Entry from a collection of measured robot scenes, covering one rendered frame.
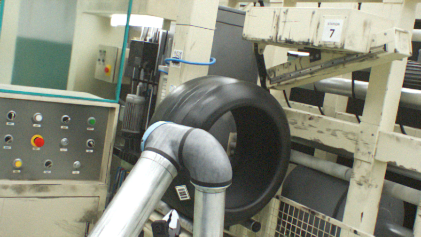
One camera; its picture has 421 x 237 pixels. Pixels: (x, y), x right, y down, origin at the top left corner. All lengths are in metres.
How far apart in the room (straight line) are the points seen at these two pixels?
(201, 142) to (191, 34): 0.93
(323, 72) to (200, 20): 0.55
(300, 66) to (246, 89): 0.36
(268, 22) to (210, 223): 1.07
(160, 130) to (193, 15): 0.89
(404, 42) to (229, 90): 0.65
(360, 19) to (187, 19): 0.73
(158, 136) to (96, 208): 1.09
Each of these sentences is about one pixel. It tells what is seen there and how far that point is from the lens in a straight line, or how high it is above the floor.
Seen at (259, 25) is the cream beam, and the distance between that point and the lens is 2.39.
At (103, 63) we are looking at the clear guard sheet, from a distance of 2.49.
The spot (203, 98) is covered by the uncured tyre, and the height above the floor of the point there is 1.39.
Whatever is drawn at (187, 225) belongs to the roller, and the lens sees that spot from 2.12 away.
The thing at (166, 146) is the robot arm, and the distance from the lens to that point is 1.52.
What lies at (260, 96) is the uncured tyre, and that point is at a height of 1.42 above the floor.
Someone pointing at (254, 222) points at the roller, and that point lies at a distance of 2.25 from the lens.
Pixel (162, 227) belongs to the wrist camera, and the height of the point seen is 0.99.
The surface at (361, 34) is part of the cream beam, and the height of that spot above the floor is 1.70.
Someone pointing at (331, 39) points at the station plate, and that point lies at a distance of 2.07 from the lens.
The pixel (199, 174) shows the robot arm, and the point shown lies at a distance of 1.48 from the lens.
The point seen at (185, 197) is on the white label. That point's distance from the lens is 2.03.
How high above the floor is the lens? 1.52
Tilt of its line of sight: 6 degrees down
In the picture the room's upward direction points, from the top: 9 degrees clockwise
